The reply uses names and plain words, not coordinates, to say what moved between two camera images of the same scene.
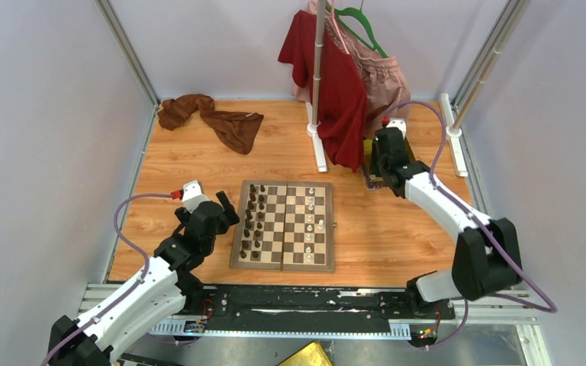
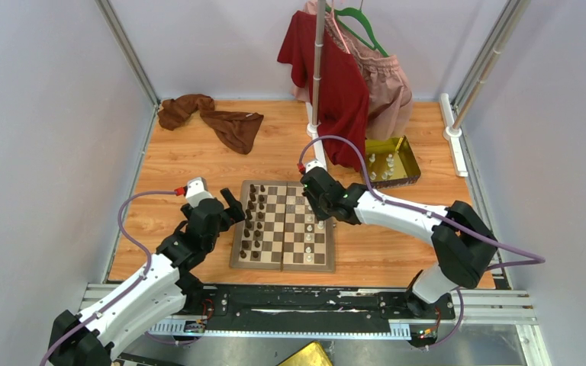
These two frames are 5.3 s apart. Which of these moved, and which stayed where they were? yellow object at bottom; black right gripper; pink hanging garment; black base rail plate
Moved: black right gripper
Stayed: black base rail plate; yellow object at bottom; pink hanging garment
